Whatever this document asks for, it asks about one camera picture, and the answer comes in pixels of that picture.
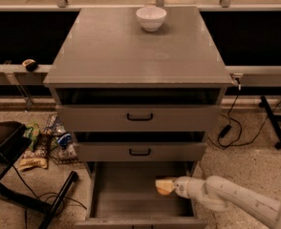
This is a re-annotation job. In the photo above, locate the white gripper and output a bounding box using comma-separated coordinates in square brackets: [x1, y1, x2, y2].
[155, 177, 205, 198]

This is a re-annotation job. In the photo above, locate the orange fruit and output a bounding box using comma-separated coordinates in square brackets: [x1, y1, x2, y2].
[157, 188, 171, 196]

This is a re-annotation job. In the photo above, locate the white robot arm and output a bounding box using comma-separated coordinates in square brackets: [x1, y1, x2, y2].
[155, 176, 281, 229]

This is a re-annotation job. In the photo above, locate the grey open bottom drawer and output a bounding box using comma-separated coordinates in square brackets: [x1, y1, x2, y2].
[76, 161, 206, 229]

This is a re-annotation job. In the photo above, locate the grey middle drawer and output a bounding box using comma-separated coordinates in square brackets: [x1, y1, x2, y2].
[74, 142, 206, 162]

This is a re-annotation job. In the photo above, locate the grey drawer cabinet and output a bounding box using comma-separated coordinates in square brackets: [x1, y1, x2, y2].
[43, 6, 235, 179]

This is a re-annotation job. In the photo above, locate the grey top drawer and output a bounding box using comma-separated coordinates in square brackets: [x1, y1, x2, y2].
[56, 105, 221, 132]

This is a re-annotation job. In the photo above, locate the black wheeled stand leg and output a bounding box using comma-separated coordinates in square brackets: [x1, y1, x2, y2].
[259, 95, 281, 150]

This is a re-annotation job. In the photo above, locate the green snack bag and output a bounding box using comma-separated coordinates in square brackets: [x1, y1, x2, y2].
[24, 123, 40, 141]

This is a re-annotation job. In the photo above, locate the yellow snack bag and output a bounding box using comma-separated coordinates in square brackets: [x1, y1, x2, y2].
[18, 150, 48, 171]

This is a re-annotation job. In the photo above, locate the white ceramic bowl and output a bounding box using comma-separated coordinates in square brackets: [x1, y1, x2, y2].
[136, 7, 167, 31]

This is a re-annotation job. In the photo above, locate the black tape measure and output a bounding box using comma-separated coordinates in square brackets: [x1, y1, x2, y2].
[22, 59, 38, 72]

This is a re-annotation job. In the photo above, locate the black power adapter cable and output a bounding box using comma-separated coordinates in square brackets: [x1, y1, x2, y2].
[207, 73, 275, 151]

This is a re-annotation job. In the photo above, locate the wire basket with items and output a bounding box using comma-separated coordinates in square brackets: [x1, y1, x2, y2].
[44, 114, 78, 165]

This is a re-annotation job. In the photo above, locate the black floor cable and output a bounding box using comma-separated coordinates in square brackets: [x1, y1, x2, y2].
[11, 164, 89, 229]

